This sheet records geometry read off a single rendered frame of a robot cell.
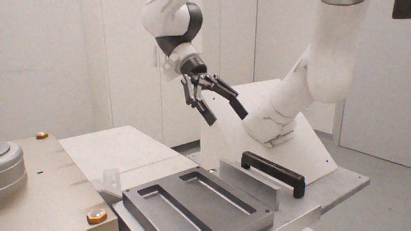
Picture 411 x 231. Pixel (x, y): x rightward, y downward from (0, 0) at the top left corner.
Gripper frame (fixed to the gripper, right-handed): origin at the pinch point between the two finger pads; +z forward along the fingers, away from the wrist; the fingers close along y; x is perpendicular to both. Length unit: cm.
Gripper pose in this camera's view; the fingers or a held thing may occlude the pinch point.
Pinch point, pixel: (228, 116)
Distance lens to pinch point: 83.9
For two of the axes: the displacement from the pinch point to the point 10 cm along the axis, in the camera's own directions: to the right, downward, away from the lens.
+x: -5.0, 6.5, 5.8
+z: 5.3, 7.5, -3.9
